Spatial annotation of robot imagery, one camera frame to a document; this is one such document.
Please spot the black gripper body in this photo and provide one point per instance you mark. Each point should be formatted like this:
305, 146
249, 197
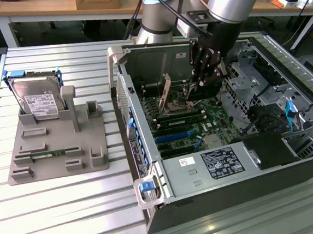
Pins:
223, 40

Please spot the black graphics card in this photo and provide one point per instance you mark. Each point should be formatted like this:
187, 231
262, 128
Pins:
165, 94

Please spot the wooden desk with clutter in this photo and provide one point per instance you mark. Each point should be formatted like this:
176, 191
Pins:
273, 9

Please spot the white orange device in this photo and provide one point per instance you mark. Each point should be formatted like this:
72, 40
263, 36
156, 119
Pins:
286, 1

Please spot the green motherboard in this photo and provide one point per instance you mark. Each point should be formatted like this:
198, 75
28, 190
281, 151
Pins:
217, 120

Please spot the CPU socket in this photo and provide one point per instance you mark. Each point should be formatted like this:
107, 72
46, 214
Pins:
176, 106

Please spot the black RAM stick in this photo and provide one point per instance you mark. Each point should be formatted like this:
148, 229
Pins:
181, 119

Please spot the silver chipset heatsink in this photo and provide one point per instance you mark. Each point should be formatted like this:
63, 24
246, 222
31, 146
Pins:
212, 141

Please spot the blue expansion slot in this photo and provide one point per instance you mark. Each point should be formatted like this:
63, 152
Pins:
172, 137

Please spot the silver disk bay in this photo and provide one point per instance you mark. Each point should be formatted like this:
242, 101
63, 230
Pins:
309, 139

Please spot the brown cardboard box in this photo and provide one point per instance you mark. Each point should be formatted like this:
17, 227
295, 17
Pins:
97, 0

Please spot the grey power supply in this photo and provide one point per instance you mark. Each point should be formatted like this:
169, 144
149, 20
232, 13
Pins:
194, 171

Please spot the open grey PC case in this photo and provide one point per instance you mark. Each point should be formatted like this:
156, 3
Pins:
233, 178

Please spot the blue case latch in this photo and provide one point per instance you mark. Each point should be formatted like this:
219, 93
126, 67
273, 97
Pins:
146, 186

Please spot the grey parts rack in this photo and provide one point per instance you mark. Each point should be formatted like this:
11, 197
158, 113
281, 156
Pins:
54, 139

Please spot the green RAM stick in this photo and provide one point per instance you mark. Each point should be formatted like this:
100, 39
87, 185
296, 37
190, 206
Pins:
50, 153

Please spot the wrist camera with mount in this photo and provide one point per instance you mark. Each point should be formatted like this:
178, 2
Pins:
195, 16

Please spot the hard disk with blue bracket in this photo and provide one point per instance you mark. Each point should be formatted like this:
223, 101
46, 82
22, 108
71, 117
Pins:
36, 92

